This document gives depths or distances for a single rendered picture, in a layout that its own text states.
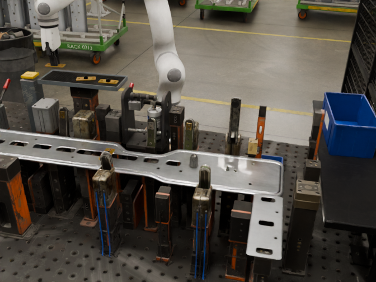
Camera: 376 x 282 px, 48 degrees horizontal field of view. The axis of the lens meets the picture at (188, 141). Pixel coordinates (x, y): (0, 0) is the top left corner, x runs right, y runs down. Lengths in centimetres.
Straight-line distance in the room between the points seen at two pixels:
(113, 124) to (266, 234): 81
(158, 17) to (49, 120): 63
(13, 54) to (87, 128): 267
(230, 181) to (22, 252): 82
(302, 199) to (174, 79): 84
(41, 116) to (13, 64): 260
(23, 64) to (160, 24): 272
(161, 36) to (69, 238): 94
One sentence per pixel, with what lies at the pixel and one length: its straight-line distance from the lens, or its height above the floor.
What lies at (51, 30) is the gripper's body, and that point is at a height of 138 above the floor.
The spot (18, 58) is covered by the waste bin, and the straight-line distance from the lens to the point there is 439.
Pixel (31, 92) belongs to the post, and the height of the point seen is 109.
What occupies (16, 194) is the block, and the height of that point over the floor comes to 90.
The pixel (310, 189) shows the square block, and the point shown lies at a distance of 140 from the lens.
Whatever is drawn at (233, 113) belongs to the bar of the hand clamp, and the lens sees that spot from 160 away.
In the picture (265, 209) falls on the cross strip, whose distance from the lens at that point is 138.
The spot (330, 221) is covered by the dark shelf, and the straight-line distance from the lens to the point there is 134.
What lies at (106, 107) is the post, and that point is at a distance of 179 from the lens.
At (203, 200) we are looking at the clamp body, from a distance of 133.
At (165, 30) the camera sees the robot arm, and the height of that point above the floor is 136.
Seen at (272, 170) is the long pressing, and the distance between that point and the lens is 157.
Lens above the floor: 185
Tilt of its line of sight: 30 degrees down
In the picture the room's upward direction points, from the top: 1 degrees clockwise
